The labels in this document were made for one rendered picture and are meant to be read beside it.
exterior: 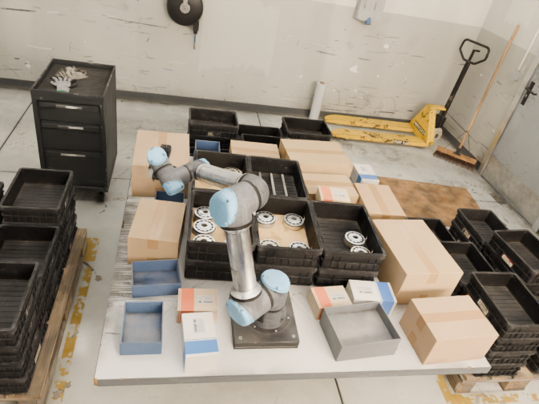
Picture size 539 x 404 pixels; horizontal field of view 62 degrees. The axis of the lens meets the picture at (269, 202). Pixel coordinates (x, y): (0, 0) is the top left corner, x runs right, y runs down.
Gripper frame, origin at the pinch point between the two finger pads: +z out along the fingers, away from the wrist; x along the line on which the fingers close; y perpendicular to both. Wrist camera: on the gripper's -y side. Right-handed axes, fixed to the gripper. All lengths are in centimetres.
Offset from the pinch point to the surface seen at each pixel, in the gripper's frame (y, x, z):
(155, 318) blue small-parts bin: 65, 6, -16
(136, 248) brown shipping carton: 36.9, -7.3, -2.3
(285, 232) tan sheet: 21, 60, 11
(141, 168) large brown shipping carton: -6.9, -16.4, 28.8
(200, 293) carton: 53, 23, -14
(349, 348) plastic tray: 68, 83, -29
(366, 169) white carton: -35, 119, 71
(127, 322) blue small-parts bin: 67, -4, -19
